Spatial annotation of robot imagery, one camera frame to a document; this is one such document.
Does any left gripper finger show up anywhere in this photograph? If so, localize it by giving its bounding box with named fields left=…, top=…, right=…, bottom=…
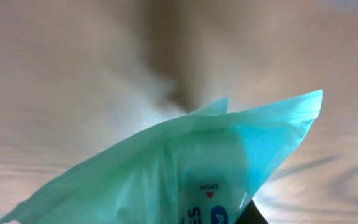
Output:
left=235, top=200, right=269, bottom=224

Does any teal white snack packet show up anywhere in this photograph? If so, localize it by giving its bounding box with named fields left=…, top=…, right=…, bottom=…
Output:
left=0, top=90, right=323, bottom=224

